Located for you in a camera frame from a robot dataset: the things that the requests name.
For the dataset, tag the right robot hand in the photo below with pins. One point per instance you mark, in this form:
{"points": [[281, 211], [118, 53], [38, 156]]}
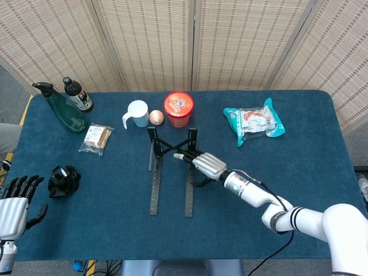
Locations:
{"points": [[210, 166]]}

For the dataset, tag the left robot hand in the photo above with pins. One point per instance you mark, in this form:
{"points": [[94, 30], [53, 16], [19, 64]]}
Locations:
{"points": [[13, 215]]}

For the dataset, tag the black folding stand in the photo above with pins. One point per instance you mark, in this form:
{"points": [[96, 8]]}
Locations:
{"points": [[153, 198]]}

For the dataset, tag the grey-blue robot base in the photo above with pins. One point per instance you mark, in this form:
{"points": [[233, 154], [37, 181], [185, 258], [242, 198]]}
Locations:
{"points": [[184, 268]]}

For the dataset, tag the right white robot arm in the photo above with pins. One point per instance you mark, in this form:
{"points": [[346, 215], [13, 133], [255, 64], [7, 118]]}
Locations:
{"points": [[250, 192]]}

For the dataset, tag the teal snack package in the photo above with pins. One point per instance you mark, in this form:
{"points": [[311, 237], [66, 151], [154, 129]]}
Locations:
{"points": [[253, 120]]}

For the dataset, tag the orange instant noodle cup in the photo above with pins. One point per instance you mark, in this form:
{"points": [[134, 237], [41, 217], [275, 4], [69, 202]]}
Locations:
{"points": [[178, 105]]}

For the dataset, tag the pink ball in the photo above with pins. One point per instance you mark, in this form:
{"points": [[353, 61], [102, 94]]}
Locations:
{"points": [[156, 117]]}

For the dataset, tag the person's grey trouser leg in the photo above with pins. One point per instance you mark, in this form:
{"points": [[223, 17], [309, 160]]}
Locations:
{"points": [[7, 138]]}

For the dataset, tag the small blue ball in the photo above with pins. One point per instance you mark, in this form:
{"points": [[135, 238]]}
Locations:
{"points": [[77, 266]]}

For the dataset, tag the blue table cloth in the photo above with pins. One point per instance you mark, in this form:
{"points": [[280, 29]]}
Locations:
{"points": [[115, 230]]}

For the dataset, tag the wrapped sandwich cake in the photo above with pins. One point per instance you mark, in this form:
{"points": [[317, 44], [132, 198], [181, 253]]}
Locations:
{"points": [[96, 138]]}

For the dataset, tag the green spray bottle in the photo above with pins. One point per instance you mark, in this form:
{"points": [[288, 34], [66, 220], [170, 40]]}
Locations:
{"points": [[69, 115]]}

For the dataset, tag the woven bamboo folding screen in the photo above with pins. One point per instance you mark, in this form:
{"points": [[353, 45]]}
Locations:
{"points": [[155, 43]]}

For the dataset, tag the dark tea bottle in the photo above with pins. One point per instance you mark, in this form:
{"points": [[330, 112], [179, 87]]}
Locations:
{"points": [[82, 99]]}

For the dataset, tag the white shoe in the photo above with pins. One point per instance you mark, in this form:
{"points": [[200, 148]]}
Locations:
{"points": [[364, 187]]}

